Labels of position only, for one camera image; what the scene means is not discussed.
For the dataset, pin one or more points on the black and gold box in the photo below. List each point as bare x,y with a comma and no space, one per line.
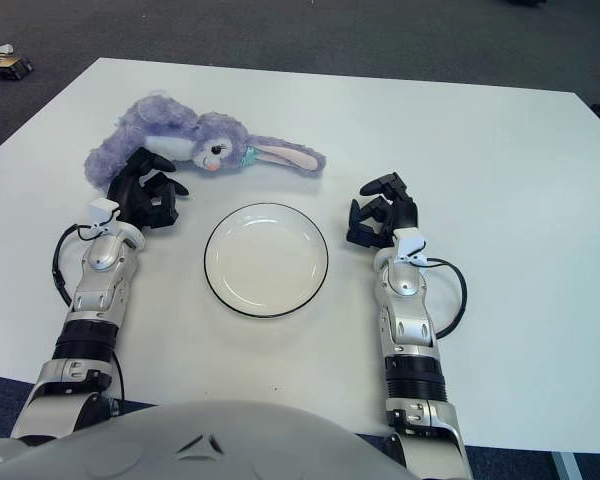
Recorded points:
5,69

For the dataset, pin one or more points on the purple plush bunny doll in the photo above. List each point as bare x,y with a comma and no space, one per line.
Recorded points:
220,135

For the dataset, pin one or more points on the grey robot torso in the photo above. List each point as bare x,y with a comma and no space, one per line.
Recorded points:
205,460

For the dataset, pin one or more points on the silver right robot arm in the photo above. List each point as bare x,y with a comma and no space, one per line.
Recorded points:
405,285

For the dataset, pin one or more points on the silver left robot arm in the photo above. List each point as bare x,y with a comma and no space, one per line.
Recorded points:
100,260

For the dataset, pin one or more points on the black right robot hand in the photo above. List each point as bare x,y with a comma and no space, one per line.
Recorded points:
402,210

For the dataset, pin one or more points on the white plate black rim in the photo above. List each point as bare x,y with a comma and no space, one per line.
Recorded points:
265,260

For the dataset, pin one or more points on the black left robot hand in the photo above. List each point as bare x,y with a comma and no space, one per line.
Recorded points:
130,195

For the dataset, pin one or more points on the grey metal table leg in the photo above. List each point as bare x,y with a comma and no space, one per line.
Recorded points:
564,467

